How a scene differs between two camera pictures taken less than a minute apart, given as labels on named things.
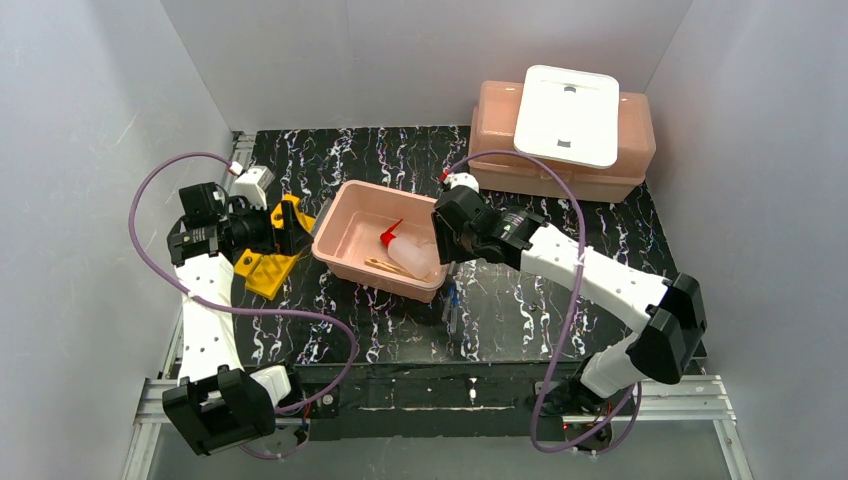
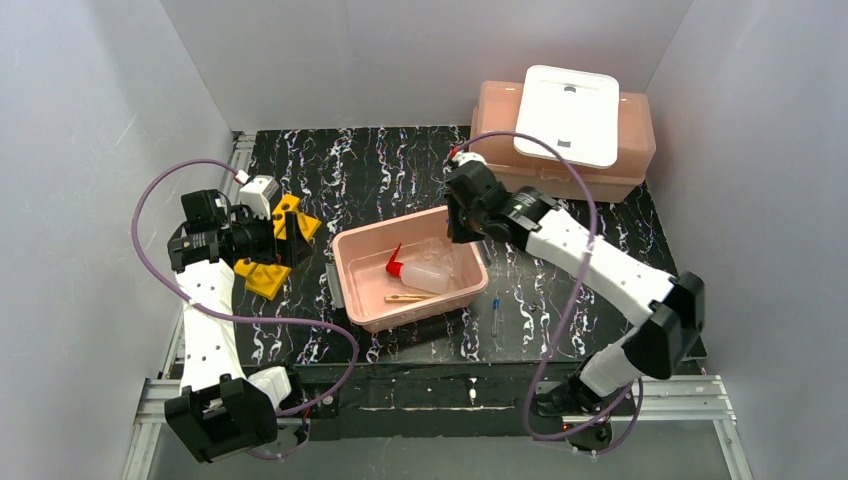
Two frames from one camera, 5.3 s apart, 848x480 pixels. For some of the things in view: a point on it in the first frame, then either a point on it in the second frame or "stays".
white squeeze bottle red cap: x=408 y=251 to x=424 y=277
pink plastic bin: x=353 y=216 to x=400 y=269
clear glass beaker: x=427 y=253 stays
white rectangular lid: x=569 y=115 stays
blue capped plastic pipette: x=453 y=294 to x=496 y=305
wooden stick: x=388 y=267 to x=395 y=298
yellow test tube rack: x=263 y=272 stays
